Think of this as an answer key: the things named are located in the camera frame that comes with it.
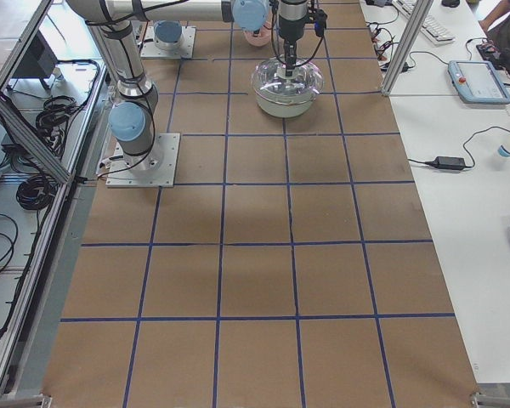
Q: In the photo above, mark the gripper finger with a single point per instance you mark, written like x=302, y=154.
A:
x=289, y=67

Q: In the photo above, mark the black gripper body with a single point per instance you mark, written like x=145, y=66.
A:
x=291, y=25

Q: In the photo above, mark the glass pot lid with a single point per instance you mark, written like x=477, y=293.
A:
x=271, y=70

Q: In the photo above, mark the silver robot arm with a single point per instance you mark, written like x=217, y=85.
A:
x=168, y=34
x=113, y=20

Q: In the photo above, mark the pink bowl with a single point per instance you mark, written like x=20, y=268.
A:
x=258, y=38

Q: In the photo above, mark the white keyboard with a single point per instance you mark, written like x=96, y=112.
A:
x=431, y=28

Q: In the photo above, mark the black power adapter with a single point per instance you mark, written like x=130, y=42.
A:
x=447, y=163

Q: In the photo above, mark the blue teach pendant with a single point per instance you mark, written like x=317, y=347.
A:
x=477, y=82

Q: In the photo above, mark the paper cup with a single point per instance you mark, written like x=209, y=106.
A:
x=501, y=159

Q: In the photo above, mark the aluminium diagonal strut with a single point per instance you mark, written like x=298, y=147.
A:
x=24, y=134

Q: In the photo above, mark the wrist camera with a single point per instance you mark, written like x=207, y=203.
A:
x=318, y=18

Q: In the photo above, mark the aluminium frame post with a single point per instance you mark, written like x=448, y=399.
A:
x=408, y=37

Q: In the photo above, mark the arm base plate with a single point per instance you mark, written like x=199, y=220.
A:
x=154, y=48
x=155, y=170

